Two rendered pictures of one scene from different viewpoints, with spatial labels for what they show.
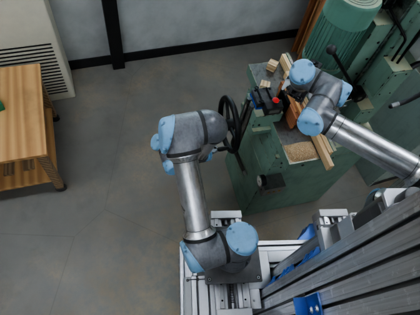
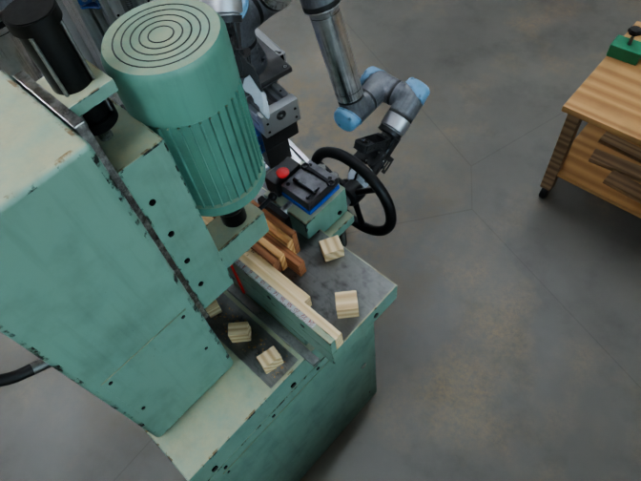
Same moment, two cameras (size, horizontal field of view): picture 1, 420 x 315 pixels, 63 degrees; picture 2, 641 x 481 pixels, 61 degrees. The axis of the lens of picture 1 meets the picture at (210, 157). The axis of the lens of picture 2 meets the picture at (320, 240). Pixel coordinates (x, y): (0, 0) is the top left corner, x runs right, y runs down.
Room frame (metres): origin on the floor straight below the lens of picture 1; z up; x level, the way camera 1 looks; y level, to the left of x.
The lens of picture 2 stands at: (1.84, -0.33, 1.95)
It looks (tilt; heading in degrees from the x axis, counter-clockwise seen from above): 57 degrees down; 169
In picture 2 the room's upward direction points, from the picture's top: 10 degrees counter-clockwise
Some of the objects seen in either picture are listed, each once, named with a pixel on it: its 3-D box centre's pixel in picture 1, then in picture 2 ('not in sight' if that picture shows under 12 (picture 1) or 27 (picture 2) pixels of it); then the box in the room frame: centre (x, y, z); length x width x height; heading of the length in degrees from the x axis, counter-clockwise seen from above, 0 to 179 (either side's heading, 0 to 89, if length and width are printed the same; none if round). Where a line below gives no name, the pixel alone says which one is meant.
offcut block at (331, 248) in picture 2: (264, 85); (331, 248); (1.21, -0.18, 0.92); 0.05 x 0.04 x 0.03; 88
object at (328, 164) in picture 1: (306, 117); (223, 234); (1.07, -0.40, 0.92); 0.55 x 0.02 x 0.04; 27
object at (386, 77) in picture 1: (387, 77); not in sight; (1.12, -0.61, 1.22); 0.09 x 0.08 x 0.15; 117
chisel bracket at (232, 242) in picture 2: not in sight; (232, 235); (1.17, -0.37, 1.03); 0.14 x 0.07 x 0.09; 117
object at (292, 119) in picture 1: (286, 106); (266, 219); (1.09, -0.29, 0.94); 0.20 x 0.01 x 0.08; 27
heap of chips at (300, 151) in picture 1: (302, 149); not in sight; (0.89, -0.39, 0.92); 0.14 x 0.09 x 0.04; 117
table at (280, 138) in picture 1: (276, 112); (284, 235); (1.10, -0.26, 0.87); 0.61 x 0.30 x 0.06; 27
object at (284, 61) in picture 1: (304, 102); (240, 259); (1.16, -0.38, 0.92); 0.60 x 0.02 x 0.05; 27
